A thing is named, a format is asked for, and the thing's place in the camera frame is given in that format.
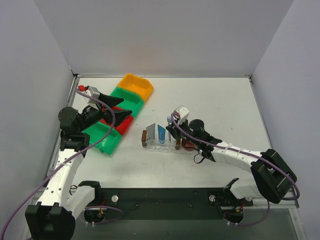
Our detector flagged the red cup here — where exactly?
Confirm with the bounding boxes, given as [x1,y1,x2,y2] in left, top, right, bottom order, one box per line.
[181,138,197,152]

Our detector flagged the blue toothpaste box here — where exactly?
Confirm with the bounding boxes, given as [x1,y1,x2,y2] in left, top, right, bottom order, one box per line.
[157,124,166,144]

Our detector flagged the white toothpaste tube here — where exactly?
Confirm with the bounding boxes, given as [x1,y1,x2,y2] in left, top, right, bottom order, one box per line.
[146,123,156,143]

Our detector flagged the clear glass tray wooden handles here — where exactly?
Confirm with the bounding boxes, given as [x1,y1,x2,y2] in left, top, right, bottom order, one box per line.
[141,130,194,154]

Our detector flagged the white toothbrush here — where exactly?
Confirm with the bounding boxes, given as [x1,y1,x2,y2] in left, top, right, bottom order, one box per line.
[166,116,172,142]

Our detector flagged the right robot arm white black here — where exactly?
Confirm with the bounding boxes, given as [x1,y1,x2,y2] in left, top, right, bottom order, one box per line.
[166,119,300,204]

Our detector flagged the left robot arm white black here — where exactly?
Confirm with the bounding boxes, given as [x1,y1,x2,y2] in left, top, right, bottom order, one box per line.
[25,86,132,240]

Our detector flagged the red plastic bin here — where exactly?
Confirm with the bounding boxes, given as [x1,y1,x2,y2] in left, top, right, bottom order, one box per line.
[112,106,134,136]

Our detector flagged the green plastic bin upper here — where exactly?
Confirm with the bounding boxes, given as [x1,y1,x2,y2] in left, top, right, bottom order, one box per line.
[110,87,144,118]

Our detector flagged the green plastic bin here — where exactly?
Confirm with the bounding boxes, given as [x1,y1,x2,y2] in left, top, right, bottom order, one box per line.
[110,87,144,118]
[83,122,122,156]

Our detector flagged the green plastic bin lower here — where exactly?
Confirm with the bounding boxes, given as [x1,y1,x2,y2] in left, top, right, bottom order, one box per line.
[83,122,122,156]

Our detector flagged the yellow plastic bin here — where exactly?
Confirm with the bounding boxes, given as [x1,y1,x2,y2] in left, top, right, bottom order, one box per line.
[117,73,154,102]

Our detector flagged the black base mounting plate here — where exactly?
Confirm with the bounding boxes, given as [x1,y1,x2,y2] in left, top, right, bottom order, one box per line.
[80,187,253,224]

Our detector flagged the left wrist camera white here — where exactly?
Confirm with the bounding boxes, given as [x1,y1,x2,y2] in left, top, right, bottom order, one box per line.
[78,85,100,110]

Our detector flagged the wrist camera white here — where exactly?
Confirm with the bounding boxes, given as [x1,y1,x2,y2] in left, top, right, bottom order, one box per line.
[173,105,190,125]
[78,85,100,110]

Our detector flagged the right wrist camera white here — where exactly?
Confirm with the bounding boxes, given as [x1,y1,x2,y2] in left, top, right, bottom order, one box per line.
[173,105,190,125]

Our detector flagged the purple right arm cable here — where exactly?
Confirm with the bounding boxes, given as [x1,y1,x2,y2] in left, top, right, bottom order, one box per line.
[171,112,301,227]

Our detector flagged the aluminium frame rail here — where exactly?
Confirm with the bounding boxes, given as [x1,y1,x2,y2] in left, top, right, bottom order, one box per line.
[29,187,300,213]

